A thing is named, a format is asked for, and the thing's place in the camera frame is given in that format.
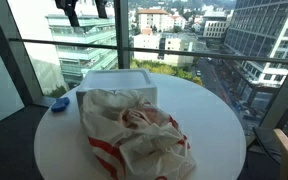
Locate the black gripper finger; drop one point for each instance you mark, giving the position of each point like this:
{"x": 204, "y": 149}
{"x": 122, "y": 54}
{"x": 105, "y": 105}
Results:
{"x": 101, "y": 8}
{"x": 71, "y": 13}

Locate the pink cloth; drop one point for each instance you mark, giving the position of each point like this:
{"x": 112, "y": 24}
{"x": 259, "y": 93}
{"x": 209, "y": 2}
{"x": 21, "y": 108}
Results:
{"x": 140, "y": 116}

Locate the white red plastic bag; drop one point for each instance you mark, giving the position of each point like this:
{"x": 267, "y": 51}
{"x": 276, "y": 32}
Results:
{"x": 140, "y": 146}

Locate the small blue sponge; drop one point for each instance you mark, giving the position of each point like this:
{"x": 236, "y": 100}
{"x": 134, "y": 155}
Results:
{"x": 60, "y": 104}

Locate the grey window handrail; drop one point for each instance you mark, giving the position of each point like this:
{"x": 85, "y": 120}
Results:
{"x": 184, "y": 53}

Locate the dark window frame post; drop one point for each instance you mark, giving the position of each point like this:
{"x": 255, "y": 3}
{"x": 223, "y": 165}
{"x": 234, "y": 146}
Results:
{"x": 284, "y": 96}
{"x": 122, "y": 33}
{"x": 14, "y": 60}

